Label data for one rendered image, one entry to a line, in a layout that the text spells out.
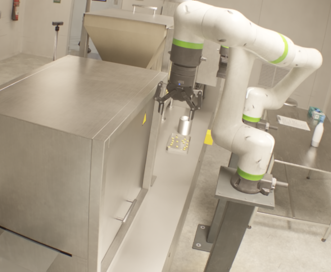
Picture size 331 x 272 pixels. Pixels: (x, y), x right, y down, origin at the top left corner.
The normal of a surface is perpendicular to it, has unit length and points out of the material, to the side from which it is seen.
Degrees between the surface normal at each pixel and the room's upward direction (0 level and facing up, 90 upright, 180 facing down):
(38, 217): 90
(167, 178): 0
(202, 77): 90
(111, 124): 0
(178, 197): 0
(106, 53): 118
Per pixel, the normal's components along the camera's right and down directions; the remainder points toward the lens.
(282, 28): -0.22, 0.35
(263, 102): 0.39, 0.40
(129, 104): 0.14, -0.91
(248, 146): -0.66, 0.16
